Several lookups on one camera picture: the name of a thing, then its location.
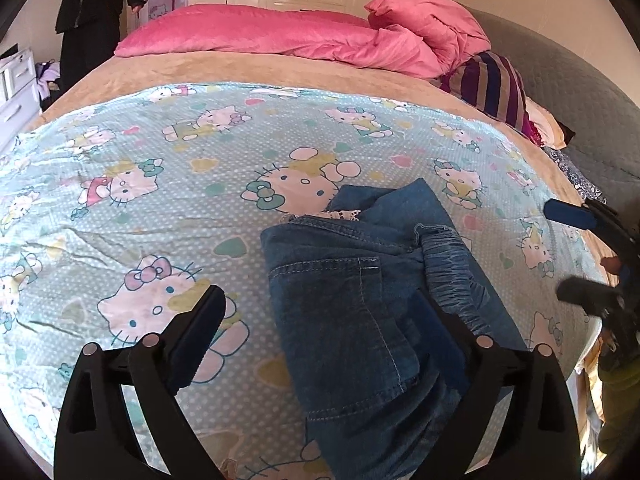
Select purple cloth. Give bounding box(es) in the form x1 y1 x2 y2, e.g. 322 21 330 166
36 60 63 98

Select white drawer cabinet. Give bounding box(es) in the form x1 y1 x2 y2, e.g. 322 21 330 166
0 45 43 153

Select purple striped pillow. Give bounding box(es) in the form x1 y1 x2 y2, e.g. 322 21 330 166
440 51 531 128

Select navy floral cloth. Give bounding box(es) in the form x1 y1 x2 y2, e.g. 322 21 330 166
545 147 608 206

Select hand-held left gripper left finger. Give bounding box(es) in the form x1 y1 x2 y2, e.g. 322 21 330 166
52 284 228 480

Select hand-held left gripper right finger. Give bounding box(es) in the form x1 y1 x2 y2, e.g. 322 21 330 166
407 290 583 480

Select pink duvet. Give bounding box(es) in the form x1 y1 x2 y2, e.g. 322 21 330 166
114 0 493 81

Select cream pillow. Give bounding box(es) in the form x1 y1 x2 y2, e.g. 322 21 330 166
525 97 568 150

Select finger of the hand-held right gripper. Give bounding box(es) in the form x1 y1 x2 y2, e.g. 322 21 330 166
544 199 623 248
557 277 626 318

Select light blue cartoon printed blanket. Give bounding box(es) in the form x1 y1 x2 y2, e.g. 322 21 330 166
0 82 608 480

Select blue denim jeans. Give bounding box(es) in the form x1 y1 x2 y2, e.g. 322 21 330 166
260 179 528 480

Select grey padded headboard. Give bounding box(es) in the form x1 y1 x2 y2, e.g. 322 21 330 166
457 5 640 206

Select person's right forearm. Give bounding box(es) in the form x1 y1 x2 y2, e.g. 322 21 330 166
597 350 640 461

